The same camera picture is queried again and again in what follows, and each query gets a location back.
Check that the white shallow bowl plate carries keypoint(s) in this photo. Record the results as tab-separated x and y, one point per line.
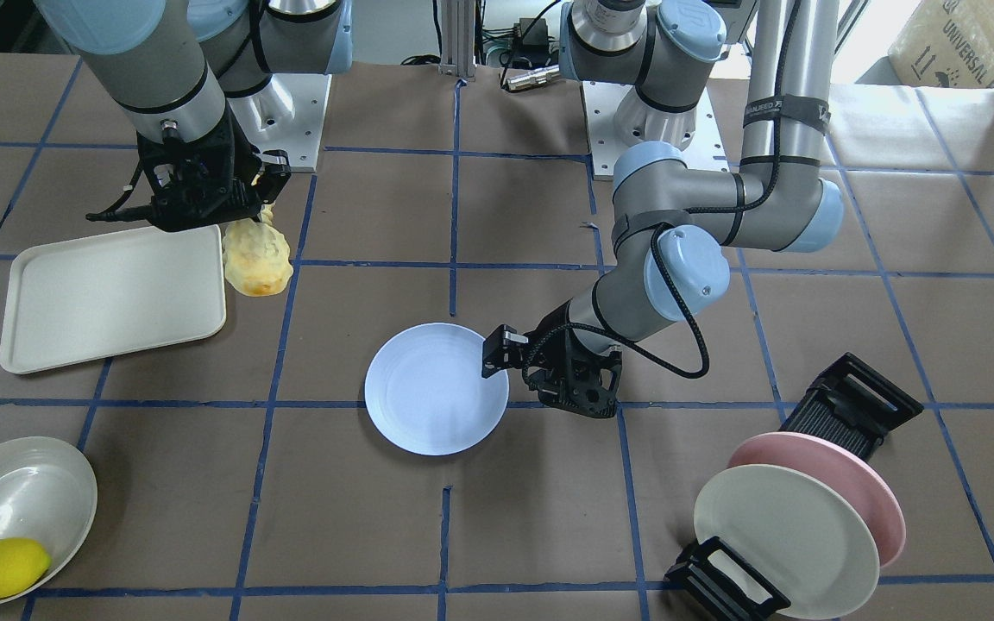
48	493

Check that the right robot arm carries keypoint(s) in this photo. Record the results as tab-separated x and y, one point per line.
177	69

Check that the silver metal connector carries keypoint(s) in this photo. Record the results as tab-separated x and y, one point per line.
532	79

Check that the yellow lemon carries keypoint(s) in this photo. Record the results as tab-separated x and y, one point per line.
23	561

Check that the aluminium frame post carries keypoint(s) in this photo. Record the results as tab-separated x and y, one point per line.
457	23

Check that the black power adapter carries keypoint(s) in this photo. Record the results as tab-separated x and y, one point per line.
532	34

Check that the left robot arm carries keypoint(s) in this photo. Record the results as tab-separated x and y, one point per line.
672	220

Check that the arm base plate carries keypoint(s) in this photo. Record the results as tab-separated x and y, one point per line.
615	122
287	114

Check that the yellow bread loaf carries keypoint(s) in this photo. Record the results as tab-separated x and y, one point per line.
256	256

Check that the black dish rack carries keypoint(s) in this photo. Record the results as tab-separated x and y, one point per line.
849	404

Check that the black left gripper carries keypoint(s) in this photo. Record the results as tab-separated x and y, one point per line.
555	343

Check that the white rectangular tray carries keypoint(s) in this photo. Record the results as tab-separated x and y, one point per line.
106	295

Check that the cream white plate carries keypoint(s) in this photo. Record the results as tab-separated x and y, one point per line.
798	533

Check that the pink plate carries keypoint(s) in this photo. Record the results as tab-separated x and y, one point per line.
848	475

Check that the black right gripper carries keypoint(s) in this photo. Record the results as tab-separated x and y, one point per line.
273	172

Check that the cardboard box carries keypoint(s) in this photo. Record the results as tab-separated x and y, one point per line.
947	44

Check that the light blue plate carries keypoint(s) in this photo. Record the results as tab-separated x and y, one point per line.
425	393

